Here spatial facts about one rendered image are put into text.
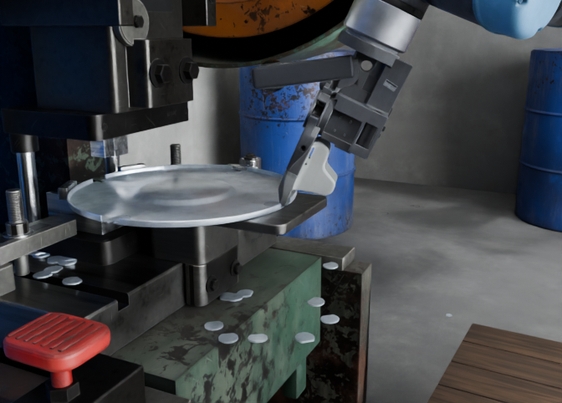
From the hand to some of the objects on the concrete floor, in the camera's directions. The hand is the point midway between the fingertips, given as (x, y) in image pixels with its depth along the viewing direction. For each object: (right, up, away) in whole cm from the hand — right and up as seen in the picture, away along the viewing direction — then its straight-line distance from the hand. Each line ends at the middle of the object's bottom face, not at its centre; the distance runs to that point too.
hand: (281, 192), depth 75 cm
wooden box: (+51, -70, +48) cm, 99 cm away
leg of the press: (-25, -67, +61) cm, 94 cm away
